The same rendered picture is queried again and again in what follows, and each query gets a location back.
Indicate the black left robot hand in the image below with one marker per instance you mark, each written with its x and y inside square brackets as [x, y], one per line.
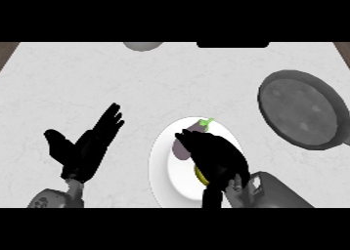
[88, 146]

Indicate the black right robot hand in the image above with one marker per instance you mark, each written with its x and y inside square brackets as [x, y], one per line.
[217, 156]

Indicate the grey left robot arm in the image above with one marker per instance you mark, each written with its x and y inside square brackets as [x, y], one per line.
[57, 197]

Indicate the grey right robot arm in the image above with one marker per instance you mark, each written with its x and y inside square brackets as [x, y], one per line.
[267, 192]

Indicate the yellow-green pear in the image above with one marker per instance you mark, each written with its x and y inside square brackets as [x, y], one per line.
[200, 175]

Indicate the white round plate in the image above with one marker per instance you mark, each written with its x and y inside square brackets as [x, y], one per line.
[182, 182]

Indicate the dark grey frying pan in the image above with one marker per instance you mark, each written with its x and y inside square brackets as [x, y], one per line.
[305, 109]

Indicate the purple eggplant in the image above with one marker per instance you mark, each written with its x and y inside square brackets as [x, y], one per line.
[181, 146]

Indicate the grey round object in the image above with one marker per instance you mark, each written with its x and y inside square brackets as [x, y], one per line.
[143, 45]

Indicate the black flat appliance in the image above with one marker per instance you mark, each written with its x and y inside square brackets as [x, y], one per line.
[233, 44]

